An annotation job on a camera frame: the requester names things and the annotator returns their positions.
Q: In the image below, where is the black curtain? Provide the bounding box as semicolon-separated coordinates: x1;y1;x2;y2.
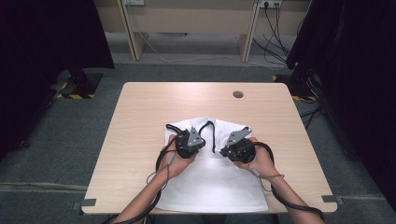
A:
0;0;116;161
285;0;396;213

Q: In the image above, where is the black stand base hazard tape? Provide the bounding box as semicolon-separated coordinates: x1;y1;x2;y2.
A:
272;73;319;103
50;68;104;100

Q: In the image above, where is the white floor cable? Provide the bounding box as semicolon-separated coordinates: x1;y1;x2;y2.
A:
136;31;281;68

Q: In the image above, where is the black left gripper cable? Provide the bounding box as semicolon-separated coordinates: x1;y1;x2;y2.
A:
110;133;183;224

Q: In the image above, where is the person's right hand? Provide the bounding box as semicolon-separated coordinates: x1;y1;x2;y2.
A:
233;136;280;180

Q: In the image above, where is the white wall socket with plugs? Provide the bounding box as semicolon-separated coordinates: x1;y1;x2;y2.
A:
260;0;283;9

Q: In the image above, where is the white tank top black trim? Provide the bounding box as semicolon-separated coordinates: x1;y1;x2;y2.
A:
155;116;269;214

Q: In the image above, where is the person's left hand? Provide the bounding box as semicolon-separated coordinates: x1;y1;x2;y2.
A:
161;133;198;180

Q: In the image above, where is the grey left gripper strap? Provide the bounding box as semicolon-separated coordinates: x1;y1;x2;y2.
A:
146;150;177;191

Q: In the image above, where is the bundle of black floor cables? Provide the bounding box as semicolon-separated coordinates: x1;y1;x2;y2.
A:
251;6;304;67

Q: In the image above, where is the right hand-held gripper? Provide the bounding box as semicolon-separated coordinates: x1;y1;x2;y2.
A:
219;126;257;163

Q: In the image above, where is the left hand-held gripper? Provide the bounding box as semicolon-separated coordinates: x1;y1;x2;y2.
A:
175;125;206;160

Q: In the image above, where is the grey right gripper strap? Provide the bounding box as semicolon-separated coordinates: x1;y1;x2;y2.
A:
248;163;286;192

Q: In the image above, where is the grey gripper strap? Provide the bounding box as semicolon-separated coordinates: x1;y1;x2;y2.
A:
146;150;177;191
248;163;286;192

